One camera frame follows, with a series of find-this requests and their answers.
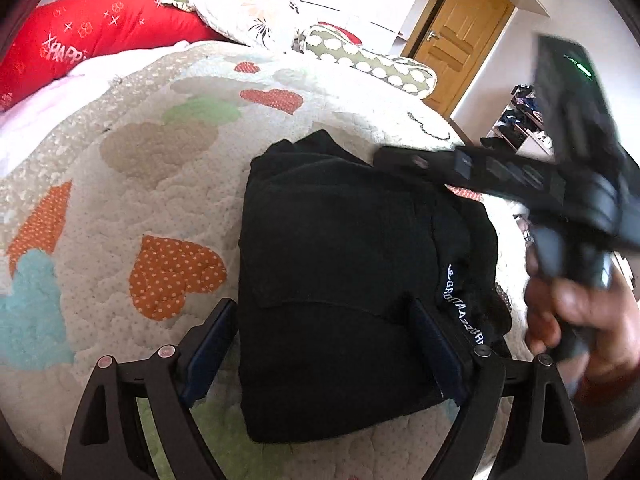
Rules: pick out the red pillow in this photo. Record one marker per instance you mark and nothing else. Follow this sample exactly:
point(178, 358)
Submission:
point(100, 30)

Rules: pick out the pale pink bed sheet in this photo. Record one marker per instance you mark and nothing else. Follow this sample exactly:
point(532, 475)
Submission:
point(30, 120)

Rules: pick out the white floral pillow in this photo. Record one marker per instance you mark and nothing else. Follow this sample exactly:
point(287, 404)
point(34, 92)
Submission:
point(235, 5)

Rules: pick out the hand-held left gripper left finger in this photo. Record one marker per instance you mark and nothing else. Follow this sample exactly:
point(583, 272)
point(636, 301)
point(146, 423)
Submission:
point(210, 350)

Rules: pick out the wooden door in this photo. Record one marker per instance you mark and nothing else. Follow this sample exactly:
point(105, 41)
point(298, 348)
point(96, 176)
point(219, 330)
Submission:
point(465, 25)

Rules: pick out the shoe rack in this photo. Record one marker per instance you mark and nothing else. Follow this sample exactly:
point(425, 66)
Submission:
point(515, 120)

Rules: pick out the green white patterned pillow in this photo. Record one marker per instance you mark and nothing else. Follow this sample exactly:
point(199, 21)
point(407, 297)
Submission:
point(380, 67)

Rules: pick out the person's right forearm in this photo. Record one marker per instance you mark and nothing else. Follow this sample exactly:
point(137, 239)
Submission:
point(610, 405)

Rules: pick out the heart print quilt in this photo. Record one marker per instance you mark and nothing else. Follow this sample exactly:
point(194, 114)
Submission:
point(125, 170)

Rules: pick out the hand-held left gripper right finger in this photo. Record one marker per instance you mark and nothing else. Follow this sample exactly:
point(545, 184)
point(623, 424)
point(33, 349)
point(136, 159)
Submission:
point(440, 355)

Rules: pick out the person's right hand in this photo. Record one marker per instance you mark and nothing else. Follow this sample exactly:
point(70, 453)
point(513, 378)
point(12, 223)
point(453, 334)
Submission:
point(605, 325)

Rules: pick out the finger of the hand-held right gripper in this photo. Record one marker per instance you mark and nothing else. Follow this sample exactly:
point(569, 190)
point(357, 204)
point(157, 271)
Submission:
point(410, 160)

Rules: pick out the black pants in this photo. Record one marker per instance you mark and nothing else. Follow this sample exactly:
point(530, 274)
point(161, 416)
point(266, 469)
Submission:
point(340, 260)

